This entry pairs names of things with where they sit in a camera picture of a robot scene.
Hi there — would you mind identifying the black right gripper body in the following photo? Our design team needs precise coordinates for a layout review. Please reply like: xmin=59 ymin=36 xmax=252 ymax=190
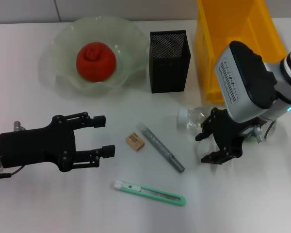
xmin=212 ymin=108 xmax=260 ymax=157

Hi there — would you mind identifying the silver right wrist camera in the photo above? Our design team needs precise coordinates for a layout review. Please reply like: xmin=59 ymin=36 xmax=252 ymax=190
xmin=213 ymin=40 xmax=277 ymax=122

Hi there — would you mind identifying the orange fruit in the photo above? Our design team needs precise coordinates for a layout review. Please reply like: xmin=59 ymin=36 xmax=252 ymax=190
xmin=76 ymin=42 xmax=117 ymax=83

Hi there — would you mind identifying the black mesh pen holder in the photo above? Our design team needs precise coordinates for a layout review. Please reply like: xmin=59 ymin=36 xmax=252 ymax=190
xmin=149 ymin=30 xmax=192 ymax=94

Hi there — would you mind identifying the green utility knife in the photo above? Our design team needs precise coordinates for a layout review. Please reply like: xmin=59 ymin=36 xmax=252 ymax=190
xmin=111 ymin=181 xmax=186 ymax=207

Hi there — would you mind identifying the tan eraser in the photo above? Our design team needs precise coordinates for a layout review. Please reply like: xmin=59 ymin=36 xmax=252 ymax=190
xmin=125 ymin=132 xmax=146 ymax=152

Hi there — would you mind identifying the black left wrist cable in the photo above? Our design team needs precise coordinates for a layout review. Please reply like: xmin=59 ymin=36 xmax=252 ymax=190
xmin=0 ymin=165 xmax=24 ymax=180

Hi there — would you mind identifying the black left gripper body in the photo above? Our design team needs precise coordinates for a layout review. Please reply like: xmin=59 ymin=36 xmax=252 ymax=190
xmin=0 ymin=115 xmax=78 ymax=172

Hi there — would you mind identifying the grey marker pen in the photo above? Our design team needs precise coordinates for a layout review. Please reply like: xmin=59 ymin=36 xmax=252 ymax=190
xmin=135 ymin=123 xmax=186 ymax=174

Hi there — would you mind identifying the clear green-label water bottle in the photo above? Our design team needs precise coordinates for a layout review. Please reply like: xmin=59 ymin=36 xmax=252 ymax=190
xmin=177 ymin=106 xmax=225 ymax=136

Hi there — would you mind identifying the right wrist cable with connector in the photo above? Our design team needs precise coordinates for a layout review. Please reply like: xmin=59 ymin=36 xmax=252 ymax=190
xmin=254 ymin=120 xmax=276 ymax=144

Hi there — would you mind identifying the pale green wavy fruit plate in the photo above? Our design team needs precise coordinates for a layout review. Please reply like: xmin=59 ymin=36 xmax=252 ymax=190
xmin=49 ymin=15 xmax=148 ymax=91

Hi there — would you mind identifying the yellow plastic bin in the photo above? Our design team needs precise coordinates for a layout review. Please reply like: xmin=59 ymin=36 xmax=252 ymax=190
xmin=195 ymin=0 xmax=287 ymax=104

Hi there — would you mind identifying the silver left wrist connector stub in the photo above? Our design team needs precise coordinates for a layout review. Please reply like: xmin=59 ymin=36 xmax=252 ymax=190
xmin=13 ymin=120 xmax=25 ymax=132

